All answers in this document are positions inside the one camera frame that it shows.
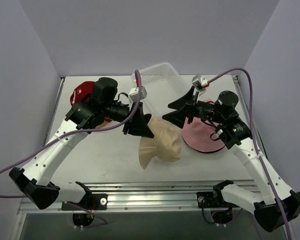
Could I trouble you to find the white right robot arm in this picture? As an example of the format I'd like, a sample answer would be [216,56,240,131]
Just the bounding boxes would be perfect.
[162,87,300,232]

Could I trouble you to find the black bucket hat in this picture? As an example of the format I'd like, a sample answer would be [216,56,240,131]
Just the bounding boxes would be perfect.
[183,140,225,154]

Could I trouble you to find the beige hat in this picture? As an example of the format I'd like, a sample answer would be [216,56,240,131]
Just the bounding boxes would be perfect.
[138,113,182,169]

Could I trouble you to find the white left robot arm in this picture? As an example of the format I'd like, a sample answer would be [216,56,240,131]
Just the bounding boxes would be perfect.
[9,76,154,210]

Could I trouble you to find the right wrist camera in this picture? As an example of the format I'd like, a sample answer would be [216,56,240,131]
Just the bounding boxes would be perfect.
[191,74,210,94]

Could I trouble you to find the red baseball cap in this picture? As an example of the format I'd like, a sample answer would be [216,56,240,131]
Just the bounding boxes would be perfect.
[69,81,95,106]

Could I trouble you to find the aluminium mounting rail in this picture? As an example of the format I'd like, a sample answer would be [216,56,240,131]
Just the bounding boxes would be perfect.
[17,181,290,215]

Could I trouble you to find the wooden mushroom hat stand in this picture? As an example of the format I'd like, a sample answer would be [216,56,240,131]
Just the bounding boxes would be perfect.
[95,118,112,129]

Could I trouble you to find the white plastic basket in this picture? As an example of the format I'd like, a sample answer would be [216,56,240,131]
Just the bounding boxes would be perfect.
[139,62,192,118]

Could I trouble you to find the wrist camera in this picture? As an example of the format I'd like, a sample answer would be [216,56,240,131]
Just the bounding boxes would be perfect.
[191,74,210,94]
[128,86,148,105]

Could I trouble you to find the pink hat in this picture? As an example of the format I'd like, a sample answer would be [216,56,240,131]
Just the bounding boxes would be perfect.
[181,98,227,153]

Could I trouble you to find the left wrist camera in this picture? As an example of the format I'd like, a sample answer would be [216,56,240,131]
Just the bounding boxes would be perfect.
[128,86,148,105]

